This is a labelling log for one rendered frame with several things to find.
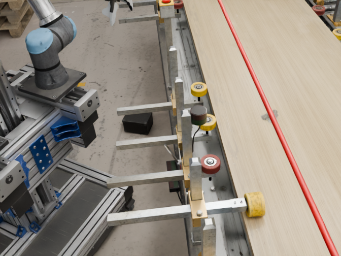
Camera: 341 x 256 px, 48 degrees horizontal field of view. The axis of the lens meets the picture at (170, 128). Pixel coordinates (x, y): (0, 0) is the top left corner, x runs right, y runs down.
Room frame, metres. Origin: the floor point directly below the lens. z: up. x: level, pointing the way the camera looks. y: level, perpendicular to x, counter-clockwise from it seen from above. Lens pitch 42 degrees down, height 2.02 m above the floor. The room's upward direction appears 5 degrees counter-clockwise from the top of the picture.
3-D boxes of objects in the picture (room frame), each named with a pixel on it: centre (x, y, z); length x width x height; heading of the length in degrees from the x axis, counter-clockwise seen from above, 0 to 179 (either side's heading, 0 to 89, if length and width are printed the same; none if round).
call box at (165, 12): (1.83, -0.03, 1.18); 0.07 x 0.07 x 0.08; 2
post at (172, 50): (1.57, -0.04, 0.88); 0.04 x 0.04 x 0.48; 2
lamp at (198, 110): (1.08, -0.10, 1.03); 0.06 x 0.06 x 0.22; 2
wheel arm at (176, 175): (1.03, 0.05, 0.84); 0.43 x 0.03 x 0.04; 92
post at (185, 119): (1.07, -0.06, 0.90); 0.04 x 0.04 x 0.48; 2
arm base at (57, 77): (1.50, 0.52, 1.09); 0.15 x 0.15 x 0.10
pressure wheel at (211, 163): (1.04, -0.14, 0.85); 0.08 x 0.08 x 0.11
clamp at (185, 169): (1.05, -0.06, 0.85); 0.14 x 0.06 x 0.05; 2
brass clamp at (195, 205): (0.80, -0.07, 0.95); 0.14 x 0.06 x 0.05; 2
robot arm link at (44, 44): (1.51, 0.52, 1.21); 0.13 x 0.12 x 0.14; 156
